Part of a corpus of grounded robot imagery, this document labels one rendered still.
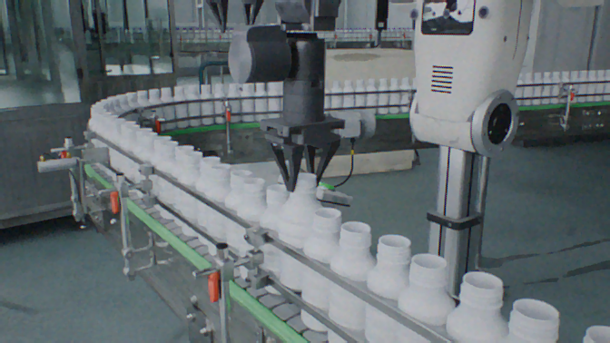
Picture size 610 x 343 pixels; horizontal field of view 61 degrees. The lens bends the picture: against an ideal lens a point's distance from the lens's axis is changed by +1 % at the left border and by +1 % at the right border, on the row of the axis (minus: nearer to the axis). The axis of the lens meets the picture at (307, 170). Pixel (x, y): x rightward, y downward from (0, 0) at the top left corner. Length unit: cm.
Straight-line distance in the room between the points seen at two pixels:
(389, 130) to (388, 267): 191
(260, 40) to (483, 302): 38
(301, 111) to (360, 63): 420
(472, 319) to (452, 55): 79
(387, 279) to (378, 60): 440
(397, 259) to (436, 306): 7
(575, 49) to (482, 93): 579
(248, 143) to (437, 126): 116
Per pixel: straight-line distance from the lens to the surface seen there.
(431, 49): 126
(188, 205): 102
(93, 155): 147
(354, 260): 63
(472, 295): 52
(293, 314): 77
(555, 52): 677
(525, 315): 52
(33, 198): 384
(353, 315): 65
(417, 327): 55
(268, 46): 63
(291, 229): 70
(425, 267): 58
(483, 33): 118
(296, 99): 67
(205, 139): 219
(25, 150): 376
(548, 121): 303
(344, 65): 480
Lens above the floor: 140
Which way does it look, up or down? 16 degrees down
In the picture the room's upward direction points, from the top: straight up
